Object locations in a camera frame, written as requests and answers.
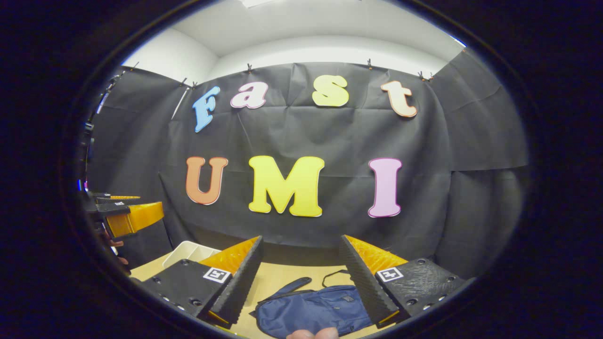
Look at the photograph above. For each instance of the blue schoolbag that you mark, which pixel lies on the blue schoolbag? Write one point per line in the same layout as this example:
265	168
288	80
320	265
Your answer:
311	310

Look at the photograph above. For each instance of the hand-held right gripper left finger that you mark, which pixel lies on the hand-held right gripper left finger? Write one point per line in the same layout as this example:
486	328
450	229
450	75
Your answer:
238	282

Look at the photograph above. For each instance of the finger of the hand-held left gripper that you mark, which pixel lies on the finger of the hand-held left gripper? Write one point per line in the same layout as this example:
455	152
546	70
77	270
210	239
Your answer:
106	197
113	210

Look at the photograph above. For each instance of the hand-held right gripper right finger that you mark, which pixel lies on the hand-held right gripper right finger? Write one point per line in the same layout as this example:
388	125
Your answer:
362	282

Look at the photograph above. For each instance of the black backdrop cloth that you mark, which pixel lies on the black backdrop cloth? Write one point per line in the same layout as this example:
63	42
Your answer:
330	230

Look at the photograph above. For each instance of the white bookshelf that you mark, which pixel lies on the white bookshelf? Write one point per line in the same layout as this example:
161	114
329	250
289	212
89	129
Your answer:
188	249

